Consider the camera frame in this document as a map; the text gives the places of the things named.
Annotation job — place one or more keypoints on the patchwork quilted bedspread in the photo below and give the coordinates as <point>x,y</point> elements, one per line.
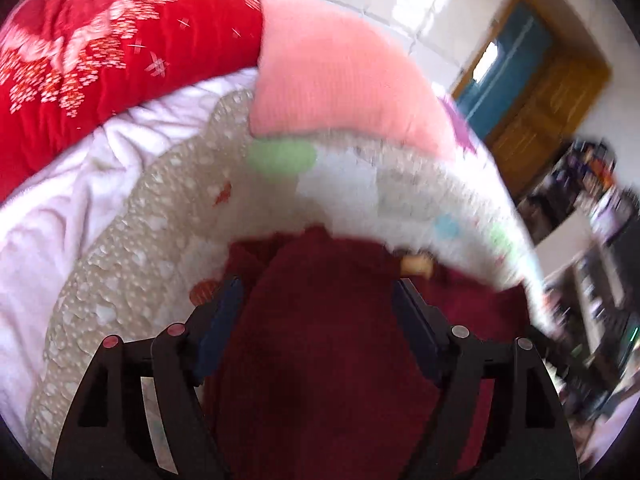
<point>150,260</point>

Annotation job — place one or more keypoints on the pale pink bed sheet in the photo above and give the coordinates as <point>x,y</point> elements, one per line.
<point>50,220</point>

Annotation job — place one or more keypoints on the dark red sweater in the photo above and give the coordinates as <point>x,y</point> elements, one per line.
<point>325,360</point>

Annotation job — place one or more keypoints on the magenta fuzzy towel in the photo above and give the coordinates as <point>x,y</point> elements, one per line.
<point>465,132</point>

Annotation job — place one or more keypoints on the cluttered dark shelf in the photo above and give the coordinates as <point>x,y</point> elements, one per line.
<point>565,255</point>

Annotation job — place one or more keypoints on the wooden door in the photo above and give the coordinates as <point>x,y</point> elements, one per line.
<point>545,120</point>

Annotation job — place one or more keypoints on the shoe rack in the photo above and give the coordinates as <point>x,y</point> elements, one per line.
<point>570,185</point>

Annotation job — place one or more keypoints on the pink pillow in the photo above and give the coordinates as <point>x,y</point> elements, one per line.
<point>340,75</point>

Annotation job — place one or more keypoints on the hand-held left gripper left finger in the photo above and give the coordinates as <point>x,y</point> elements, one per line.
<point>222,321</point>

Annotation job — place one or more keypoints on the teal door curtain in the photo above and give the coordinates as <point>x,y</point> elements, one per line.
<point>505,70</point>

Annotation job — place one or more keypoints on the red floral blanket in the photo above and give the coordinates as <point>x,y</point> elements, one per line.
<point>100,60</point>

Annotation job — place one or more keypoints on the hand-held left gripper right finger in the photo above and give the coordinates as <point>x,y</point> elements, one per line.
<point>414,321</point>

